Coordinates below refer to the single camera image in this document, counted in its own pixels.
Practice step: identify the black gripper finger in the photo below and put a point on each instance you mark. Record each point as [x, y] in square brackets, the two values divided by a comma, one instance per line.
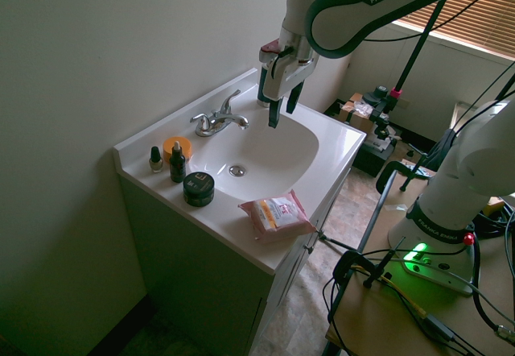
[274, 115]
[293, 99]

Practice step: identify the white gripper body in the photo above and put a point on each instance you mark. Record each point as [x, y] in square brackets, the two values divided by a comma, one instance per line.
[286, 75]

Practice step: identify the white Franka Panda arm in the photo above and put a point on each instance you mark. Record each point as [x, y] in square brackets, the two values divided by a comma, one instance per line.
[450, 179]

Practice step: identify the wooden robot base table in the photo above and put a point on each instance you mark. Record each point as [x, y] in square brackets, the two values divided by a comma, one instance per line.
[418, 311]

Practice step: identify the chrome sink faucet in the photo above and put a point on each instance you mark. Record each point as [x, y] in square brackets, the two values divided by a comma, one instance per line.
[217, 120]

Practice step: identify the brown cardboard box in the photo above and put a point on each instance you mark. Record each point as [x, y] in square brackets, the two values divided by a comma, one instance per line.
[356, 114]

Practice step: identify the chrome sink drain stopper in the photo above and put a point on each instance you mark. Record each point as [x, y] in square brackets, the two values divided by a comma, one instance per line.
[237, 170]

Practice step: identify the orange round lidded jar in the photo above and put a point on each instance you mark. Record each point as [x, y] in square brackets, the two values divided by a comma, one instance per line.
[181, 146]

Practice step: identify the black equipment case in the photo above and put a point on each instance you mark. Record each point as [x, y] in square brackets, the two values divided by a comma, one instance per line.
[376, 152]

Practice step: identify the pink wet wipes pack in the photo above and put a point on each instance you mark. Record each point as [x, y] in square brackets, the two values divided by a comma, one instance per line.
[277, 216]

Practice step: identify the black round cream jar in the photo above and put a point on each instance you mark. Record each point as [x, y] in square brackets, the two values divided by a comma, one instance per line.
[198, 189]

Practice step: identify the dark dropper serum bottle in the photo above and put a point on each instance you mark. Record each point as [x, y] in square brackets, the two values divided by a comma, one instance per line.
[177, 163]

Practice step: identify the white vanity sink cabinet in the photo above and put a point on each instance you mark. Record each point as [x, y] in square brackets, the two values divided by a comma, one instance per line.
[225, 219]

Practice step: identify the small nail polish bottle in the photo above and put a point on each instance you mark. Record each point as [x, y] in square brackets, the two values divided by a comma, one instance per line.
[155, 161]

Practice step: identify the black C-clamp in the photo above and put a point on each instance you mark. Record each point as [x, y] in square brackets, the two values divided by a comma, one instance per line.
[398, 175]
[354, 267]

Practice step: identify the brown window blinds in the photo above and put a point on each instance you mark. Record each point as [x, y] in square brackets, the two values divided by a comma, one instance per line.
[470, 17]

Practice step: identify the red emergency stop button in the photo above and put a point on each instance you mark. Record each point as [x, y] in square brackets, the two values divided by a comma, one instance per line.
[468, 238]

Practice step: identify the red wrist camera mount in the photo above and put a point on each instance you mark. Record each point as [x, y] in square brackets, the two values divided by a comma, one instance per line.
[269, 48]

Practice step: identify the black camera tripod stand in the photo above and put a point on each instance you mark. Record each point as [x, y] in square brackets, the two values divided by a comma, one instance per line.
[414, 62]

